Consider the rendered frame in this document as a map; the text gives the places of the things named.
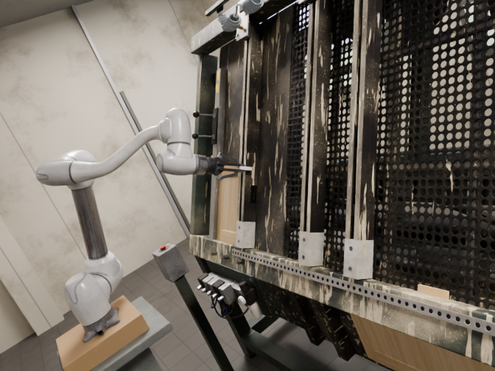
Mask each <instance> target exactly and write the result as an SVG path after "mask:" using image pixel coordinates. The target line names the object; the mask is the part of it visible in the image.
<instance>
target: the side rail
mask: <svg viewBox="0 0 495 371"><path fill-rule="evenodd" d="M217 63H218V57H216V56H213V55H209V54H203V53H202V54H199V55H198V63H197V94H196V110H195V111H197V112H199V114H213V109H214V108H215V95H216V87H214V74H215V73H216V72H217ZM212 124H213V116H199V117H198V118H195V126H194V132H195V133H197V134H198V135H211V136H212ZM211 141H212V138H204V137H198V139H195V140H194V154H196V155H205V156H206V157H210V158H211V156H212V155H213V144H211ZM211 176H212V174H204V175H196V174H195V175H192V204H191V221H190V234H192V235H209V224H210V207H211V192H208V187H209V180H210V179H211Z"/></svg>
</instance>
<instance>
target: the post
mask: <svg viewBox="0 0 495 371"><path fill-rule="evenodd" d="M174 283H175V285H176V286H177V288H178V291H179V292H180V295H181V296H182V298H183V300H184V302H185V304H186V306H187V307H188V309H189V311H190V313H191V315H192V317H193V319H194V321H195V322H196V324H197V326H198V328H199V330H200V332H201V334H202V335H203V338H204V339H205V341H206V343H207V345H208V347H209V349H210V351H211V353H212V354H213V356H214V358H215V360H216V362H217V364H218V365H219V367H220V369H221V371H234V369H233V367H232V366H231V363H230V361H229V360H228V357H227V356H226V354H225V352H224V350H223V348H222V346H221V344H220V342H219V340H218V339H217V337H216V335H215V333H214V331H213V329H212V327H211V325H210V323H209V322H208V320H207V318H206V316H205V314H204V312H203V310H202V308H201V306H200V304H199V303H198V301H197V298H196V297H195V295H194V292H193V291H192V289H191V287H190V285H189V283H188V281H187V279H186V277H185V275H183V276H182V277H180V278H178V279H177V280H176V281H174Z"/></svg>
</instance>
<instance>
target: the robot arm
mask: <svg viewBox="0 0 495 371"><path fill-rule="evenodd" d="M191 139H192V131H191V124H190V120H189V117H188V115H187V114H186V112H185V111H184V110H182V109H180V108H172V109H171V110H169V111H168V113H167V114H166V118H165V119H164V120H161V121H160V123H159V124H158V125H156V126H153V127H149V128H147V129H145V130H142V131H141V132H140V133H138V134H137V135H135V136H134V137H133V138H132V139H130V140H129V141H128V142H127V143H126V144H125V145H124V146H122V147H121V148H120V149H119V150H117V151H116V152H115V153H114V154H112V155H111V156H110V157H109V158H107V159H106V160H104V161H101V162H98V163H96V161H95V158H94V156H93V155H92V154H91V153H90V152H87V151H85V150H72V151H70V152H67V153H65V154H62V155H61V156H60V157H58V158H55V159H54V160H51V161H50V162H49V163H45V164H43V165H41V166H39V167H38V169H37V171H36V177H37V180H38V181H39V182H40V183H43V184H44V185H48V186H67V187H68V188H69V189H71V193H72V196H73V200H74V205H75V208H76V212H77V217H78V219H79V223H80V228H81V231H82V237H83V240H84V243H85V248H86V251H87V254H88V257H87V258H86V260H85V272H84V273H79V274H76V275H75V276H73V277H72V278H70V279H69V280H68V281H67V282H66V285H65V287H64V293H65V298H66V302H67V303H68V305H69V308H70V309H71V311H72V312H73V314H74V315H75V317H76V318H77V320H78V321H79V322H80V324H81V325H82V327H83V329H84V331H85V336H84V338H83V341H84V342H85V343H86V342H88V341H89V340H91V339H92V338H94V337H95V336H97V335H99V336H101V335H102V334H103V333H104V332H105V331H106V330H107V329H109V328H110V327H112V326H114V325H116V324H118V323H119V322H120V319H119V314H118V310H119V308H118V307H115V308H112V307H111V306H110V303H109V302H108V301H109V299H110V295H111V294H112V293H113V292H114V290H115V289H116V287H117V286H118V285H119V283H120V281H121V279H122V276H123V267H122V264H121V263H120V261H119V260H118V259H116V257H115V255H114V254H113V253H112V252H110V251H108V248H107V244H106V241H105V236H104V232H103V229H102V223H101V220H100V217H99V211H98V207H97V204H96V199H95V196H94V190H93V186H92V185H93V184H94V179H96V178H99V177H104V176H105V175H108V174H110V173H112V172H114V171H115V170H117V169H118V168H119V167H120V166H121V165H122V164H123V163H125V162H126V161H127V160H128V159H129V158H130V157H131V156H132V155H134V154H135V153H136V152H137V151H138V150H139V149H140V148H142V147H143V145H145V144H146V143H147V142H149V141H152V140H159V141H161V142H162V143H163V144H167V148H166V150H164V151H162V152H160V153H159V154H158V155H157V159H156V162H157V167H158V170H159V171H160V172H163V173H166V174H172V175H179V176H185V175H189V174H193V175H195V174H196V175H204V174H213V175H215V176H217V180H222V179H224V178H227V177H234V176H237V175H238V173H239V172H245V170H248V171H252V168H253V167H246V166H245V164H240V163H239V160H237V159H235V158H232V157H229V156H227V155H224V154H223V153H222V152H219V153H218V156H217V157H215V158H210V157H206V156H205V155H196V154H192V150H191ZM220 158H224V159H226V160H230V161H233V162H234V163H224V162H223V161H222V160H221V159H220ZM224 166H236V169H227V168H224ZM223 171H225V172H234V173H233V174H227V175H223V176H222V175H219V174H220V173H222V172H223Z"/></svg>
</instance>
